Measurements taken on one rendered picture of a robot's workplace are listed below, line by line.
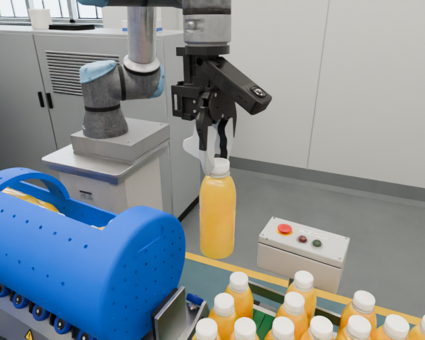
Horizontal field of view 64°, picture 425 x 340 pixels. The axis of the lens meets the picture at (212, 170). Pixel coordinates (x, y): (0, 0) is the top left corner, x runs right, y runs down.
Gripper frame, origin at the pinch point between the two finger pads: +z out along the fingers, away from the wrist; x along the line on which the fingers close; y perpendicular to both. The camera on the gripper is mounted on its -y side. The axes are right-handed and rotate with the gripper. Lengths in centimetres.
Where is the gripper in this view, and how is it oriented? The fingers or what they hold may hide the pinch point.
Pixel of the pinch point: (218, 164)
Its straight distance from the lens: 60.7
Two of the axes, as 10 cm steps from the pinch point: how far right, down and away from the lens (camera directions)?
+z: 0.1, 9.2, 3.9
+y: -8.1, -2.2, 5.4
